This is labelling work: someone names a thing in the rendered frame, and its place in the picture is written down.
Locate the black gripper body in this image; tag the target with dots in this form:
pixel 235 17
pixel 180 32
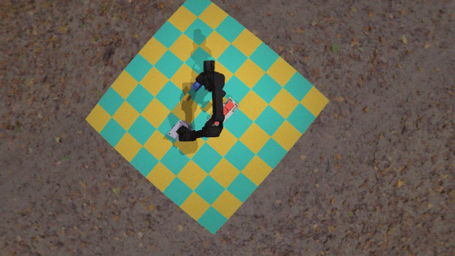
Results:
pixel 199 79

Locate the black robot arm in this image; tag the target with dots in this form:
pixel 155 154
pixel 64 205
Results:
pixel 215 82

